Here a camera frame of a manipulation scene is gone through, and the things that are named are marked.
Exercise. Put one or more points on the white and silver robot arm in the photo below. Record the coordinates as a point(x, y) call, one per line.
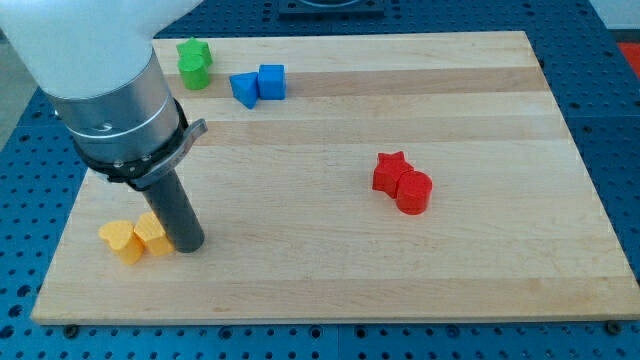
point(95, 61)

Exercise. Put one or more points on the red star block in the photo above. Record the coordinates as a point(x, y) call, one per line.
point(388, 171)

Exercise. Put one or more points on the red cylinder block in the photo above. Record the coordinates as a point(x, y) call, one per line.
point(413, 192)

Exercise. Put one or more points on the light wooden board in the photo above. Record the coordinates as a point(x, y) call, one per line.
point(514, 230)

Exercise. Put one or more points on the blue cube block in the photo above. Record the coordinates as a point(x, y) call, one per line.
point(272, 82)

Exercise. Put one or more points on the blue triangle block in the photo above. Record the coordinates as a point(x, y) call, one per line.
point(245, 88)

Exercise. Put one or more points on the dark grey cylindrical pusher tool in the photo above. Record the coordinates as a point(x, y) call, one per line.
point(171, 205)

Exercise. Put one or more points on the green cylinder block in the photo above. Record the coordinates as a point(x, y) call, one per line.
point(194, 72)

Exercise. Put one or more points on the yellow hexagon block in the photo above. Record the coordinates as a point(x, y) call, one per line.
point(152, 235)

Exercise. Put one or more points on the green star block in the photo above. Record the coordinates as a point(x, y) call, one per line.
point(195, 47)

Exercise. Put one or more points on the yellow heart block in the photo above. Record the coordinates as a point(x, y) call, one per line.
point(120, 237)

